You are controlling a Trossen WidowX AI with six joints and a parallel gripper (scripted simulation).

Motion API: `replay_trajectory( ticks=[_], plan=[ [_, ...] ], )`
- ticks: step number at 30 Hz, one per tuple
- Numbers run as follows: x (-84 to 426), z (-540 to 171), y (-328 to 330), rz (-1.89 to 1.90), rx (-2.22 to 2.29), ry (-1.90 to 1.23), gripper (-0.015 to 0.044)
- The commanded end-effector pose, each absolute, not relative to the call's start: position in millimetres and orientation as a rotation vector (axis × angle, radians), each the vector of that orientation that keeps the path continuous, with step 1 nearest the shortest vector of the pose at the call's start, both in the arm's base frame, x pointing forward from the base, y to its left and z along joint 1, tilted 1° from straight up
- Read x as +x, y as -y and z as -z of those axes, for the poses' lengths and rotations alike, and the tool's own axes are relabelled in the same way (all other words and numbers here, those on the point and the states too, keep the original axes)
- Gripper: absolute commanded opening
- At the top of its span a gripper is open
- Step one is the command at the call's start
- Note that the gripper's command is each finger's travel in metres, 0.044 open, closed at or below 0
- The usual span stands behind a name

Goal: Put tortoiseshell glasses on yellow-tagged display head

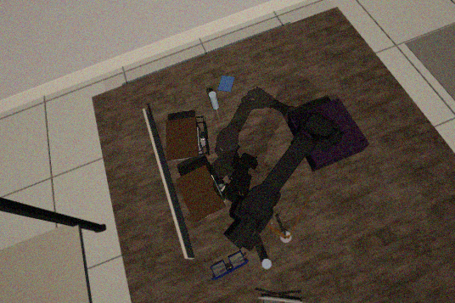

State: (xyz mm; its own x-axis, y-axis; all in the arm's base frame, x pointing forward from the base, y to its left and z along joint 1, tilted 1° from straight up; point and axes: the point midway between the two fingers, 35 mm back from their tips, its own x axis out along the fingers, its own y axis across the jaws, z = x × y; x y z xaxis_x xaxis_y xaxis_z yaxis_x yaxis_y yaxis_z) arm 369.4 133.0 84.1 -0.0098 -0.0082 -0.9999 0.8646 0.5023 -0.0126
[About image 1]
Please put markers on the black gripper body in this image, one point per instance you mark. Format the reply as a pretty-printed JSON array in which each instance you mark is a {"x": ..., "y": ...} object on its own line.
[{"x": 249, "y": 245}]

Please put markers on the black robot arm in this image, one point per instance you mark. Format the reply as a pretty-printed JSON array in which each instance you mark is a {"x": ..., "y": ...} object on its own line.
[{"x": 253, "y": 211}]

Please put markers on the blue flat rectangular block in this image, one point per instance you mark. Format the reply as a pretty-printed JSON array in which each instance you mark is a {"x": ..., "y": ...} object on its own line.
[{"x": 226, "y": 83}]

